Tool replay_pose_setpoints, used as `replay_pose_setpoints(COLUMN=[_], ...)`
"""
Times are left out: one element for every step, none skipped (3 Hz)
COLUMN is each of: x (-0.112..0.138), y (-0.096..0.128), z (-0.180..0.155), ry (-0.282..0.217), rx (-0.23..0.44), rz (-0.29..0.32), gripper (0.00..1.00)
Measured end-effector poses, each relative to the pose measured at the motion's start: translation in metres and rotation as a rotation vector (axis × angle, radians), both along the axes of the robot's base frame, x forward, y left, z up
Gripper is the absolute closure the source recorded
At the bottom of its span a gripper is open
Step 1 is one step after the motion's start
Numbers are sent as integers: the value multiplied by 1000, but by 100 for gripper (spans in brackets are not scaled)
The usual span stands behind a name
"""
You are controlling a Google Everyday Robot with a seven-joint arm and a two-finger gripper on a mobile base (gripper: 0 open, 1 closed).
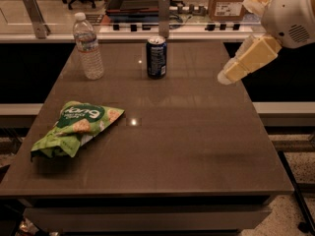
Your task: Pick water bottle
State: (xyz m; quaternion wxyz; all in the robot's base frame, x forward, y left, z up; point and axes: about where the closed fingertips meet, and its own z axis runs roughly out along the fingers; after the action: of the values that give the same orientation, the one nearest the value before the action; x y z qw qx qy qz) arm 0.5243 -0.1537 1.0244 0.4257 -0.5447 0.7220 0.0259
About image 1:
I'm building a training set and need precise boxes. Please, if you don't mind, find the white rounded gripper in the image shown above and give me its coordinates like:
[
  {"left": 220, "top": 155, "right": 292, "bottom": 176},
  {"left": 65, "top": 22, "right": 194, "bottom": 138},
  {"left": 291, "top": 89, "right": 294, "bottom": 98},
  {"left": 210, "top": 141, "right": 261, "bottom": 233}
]
[{"left": 218, "top": 0, "right": 315, "bottom": 85}]

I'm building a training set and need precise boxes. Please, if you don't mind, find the clear plastic water bottle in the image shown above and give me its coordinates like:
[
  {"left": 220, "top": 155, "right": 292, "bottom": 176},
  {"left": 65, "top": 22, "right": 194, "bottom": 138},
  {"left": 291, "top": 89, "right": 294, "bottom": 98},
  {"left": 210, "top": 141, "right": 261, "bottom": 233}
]
[{"left": 73, "top": 12, "right": 104, "bottom": 80}]

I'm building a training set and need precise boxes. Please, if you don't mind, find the brown cardboard box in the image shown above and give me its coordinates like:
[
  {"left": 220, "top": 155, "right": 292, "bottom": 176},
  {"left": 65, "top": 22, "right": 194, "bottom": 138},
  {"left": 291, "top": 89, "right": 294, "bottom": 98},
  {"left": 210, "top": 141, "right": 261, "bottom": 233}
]
[{"left": 208, "top": 0, "right": 245, "bottom": 21}]

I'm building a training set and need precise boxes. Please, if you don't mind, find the dark blue soda can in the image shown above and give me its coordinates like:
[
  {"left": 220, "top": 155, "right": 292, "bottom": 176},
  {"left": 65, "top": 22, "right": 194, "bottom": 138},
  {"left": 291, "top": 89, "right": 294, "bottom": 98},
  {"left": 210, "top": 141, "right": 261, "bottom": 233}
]
[{"left": 146, "top": 35, "right": 167, "bottom": 79}]

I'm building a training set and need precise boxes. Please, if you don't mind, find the dark open tray bin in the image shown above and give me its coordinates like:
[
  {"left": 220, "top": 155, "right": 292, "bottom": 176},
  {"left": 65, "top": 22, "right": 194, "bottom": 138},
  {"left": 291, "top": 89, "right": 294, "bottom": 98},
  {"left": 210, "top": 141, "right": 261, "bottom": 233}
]
[{"left": 105, "top": 0, "right": 158, "bottom": 16}]

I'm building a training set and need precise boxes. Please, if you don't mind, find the green snack chip bag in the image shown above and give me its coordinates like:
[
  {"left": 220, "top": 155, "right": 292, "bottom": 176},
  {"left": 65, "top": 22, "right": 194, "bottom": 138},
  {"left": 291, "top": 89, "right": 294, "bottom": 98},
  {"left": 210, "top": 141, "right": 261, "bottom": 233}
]
[{"left": 31, "top": 101, "right": 124, "bottom": 159}]

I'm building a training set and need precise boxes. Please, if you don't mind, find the middle metal railing post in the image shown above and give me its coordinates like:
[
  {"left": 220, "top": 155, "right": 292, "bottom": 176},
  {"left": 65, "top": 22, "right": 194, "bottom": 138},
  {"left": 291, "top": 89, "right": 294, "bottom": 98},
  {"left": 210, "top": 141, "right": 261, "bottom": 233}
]
[{"left": 158, "top": 0, "right": 170, "bottom": 38}]

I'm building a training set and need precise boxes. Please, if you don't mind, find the metal railing post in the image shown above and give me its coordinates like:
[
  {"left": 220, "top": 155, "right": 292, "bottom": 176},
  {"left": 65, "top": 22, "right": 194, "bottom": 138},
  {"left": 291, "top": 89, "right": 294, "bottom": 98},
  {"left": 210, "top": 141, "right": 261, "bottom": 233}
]
[
  {"left": 158, "top": 0, "right": 170, "bottom": 38},
  {"left": 22, "top": 0, "right": 50, "bottom": 39}
]

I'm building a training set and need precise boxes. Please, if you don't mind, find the left metal railing post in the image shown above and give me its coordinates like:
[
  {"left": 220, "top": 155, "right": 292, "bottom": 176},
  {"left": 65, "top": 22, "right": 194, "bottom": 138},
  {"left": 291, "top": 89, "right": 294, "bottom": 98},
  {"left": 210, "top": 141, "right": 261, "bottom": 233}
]
[{"left": 22, "top": 0, "right": 50, "bottom": 39}]

